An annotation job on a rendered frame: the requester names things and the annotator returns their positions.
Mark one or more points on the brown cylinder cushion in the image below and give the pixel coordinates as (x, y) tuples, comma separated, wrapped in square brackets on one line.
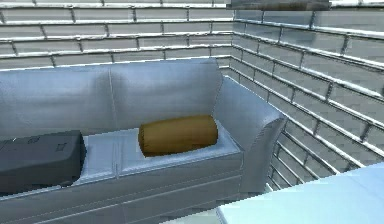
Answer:
[(177, 134)]

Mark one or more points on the grey sofa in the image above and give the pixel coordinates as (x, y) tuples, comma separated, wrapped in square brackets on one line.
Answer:
[(166, 90)]

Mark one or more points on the dark grey cushion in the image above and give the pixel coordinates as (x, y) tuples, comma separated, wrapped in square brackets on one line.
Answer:
[(40, 160)]

